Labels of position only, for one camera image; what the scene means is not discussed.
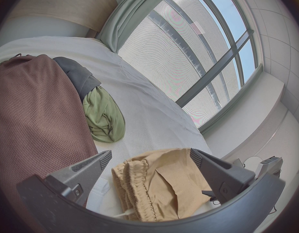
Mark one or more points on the grey-green curtain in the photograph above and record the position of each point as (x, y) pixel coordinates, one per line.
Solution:
(120, 25)

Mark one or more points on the green garment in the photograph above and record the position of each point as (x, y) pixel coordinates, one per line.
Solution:
(103, 120)

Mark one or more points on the black garment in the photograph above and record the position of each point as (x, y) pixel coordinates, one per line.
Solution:
(74, 71)

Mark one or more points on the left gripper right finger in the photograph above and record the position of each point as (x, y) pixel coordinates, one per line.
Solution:
(222, 176)

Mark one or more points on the window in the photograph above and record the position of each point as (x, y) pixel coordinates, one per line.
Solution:
(188, 57)

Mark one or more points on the bed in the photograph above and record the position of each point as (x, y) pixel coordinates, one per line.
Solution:
(139, 93)

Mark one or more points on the brown garment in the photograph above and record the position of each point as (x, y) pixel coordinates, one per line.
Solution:
(37, 110)

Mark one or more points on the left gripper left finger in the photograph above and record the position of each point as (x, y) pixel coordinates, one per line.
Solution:
(84, 176)

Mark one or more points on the mustard yellow shorts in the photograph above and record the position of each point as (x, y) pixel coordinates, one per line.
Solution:
(159, 190)

